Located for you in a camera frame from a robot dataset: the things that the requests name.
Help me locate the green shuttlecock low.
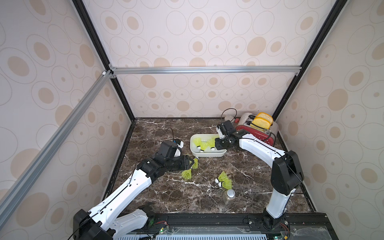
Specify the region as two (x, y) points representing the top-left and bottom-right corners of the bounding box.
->
(218, 179), (233, 190)

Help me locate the silver left aluminium rail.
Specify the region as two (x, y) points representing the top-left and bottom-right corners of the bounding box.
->
(1, 70), (112, 228)

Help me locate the clear jar with powder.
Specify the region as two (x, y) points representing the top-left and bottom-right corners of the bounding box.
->
(224, 115), (235, 123)

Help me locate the yellow toast slice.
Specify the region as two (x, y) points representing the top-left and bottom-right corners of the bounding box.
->
(252, 117), (271, 130)
(257, 113), (274, 125)

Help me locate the back yellow toast slice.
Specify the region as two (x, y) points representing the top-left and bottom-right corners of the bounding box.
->
(257, 113), (274, 125)

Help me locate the red dotted toaster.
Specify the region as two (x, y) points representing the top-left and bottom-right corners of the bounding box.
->
(235, 113), (279, 147)

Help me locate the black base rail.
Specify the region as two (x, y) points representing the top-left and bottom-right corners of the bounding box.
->
(79, 212), (340, 240)

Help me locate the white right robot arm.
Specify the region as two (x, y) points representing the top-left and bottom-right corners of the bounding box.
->
(215, 121), (304, 230)

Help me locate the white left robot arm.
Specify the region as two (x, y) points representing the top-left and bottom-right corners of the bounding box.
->
(69, 140), (198, 240)

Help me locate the metal lidded shaker jar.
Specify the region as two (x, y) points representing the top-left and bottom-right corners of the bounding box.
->
(223, 189), (236, 205)

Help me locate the white storage box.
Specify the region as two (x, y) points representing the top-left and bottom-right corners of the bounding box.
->
(190, 134), (227, 158)

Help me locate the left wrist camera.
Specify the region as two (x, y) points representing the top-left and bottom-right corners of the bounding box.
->
(174, 139), (184, 157)

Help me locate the green shuttlecock group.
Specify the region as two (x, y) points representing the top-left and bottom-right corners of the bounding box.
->
(181, 169), (192, 180)
(193, 138), (206, 152)
(191, 157), (199, 170)

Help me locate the front yellow toast slice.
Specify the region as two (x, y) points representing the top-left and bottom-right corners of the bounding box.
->
(252, 117), (271, 130)

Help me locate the silver horizontal aluminium rail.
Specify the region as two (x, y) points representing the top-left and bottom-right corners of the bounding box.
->
(108, 65), (302, 77)

